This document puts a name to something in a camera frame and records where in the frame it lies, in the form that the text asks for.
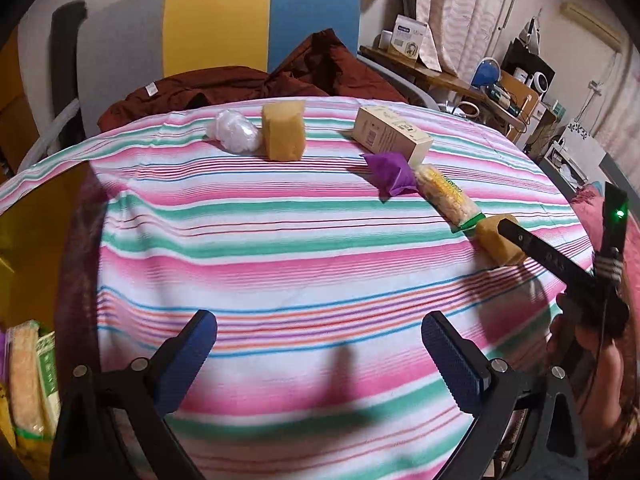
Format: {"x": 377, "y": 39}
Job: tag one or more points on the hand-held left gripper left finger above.
{"x": 192, "y": 342}

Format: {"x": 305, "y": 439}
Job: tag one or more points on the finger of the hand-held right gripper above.
{"x": 545, "y": 255}

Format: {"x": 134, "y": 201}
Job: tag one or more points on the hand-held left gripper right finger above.
{"x": 450, "y": 350}

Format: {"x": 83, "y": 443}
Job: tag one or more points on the small yellow sponge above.
{"x": 492, "y": 245}

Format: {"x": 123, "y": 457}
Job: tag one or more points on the green noodle snack packet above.
{"x": 25, "y": 380}

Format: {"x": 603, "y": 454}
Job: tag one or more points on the purple bag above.
{"x": 392, "y": 172}
{"x": 3, "y": 347}

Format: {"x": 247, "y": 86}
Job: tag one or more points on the person's right hand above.
{"x": 607, "y": 390}

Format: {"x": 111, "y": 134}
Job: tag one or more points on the pink blanket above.
{"x": 595, "y": 200}

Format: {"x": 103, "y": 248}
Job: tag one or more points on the white patterned box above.
{"x": 580, "y": 147}

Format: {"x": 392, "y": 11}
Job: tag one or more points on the packet of crackers on table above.
{"x": 442, "y": 192}

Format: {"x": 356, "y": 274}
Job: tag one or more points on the striped tablecloth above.
{"x": 300, "y": 260}

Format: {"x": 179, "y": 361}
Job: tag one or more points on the white round device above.
{"x": 540, "y": 80}

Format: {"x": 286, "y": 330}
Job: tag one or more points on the beige cardboard box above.
{"x": 385, "y": 132}

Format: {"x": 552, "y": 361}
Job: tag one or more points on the wooden side desk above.
{"x": 440, "y": 77}

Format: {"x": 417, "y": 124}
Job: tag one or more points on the white crumpled plastic bag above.
{"x": 232, "y": 130}

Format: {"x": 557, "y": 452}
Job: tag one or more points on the medium yellow sponge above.
{"x": 284, "y": 132}

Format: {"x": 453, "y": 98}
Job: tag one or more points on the white printed carton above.
{"x": 407, "y": 35}

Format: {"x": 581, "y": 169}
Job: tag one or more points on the pink wavy curtain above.
{"x": 460, "y": 0}

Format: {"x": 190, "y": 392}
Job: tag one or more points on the reddish brown garment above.
{"x": 320, "y": 70}

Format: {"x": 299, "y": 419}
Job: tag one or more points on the wooden wardrobe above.
{"x": 15, "y": 100}

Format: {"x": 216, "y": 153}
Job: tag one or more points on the grey yellow blue chair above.
{"x": 215, "y": 20}

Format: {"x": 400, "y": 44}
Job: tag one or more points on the wall air conditioner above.
{"x": 592, "y": 22}

